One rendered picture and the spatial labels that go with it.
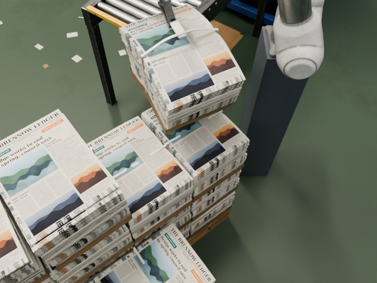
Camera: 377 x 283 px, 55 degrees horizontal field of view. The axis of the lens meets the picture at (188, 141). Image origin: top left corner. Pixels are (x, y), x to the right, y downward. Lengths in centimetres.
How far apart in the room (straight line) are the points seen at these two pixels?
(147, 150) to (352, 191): 146
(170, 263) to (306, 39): 94
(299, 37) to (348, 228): 141
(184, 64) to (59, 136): 46
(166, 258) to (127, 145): 47
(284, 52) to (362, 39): 220
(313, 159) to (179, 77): 151
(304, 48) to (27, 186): 95
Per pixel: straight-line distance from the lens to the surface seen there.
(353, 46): 335
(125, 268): 150
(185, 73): 120
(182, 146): 143
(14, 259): 110
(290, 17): 124
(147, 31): 134
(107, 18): 200
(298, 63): 126
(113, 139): 147
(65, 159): 118
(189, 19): 138
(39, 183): 117
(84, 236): 118
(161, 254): 150
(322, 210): 236
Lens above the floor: 204
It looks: 57 degrees down
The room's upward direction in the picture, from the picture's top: 2 degrees clockwise
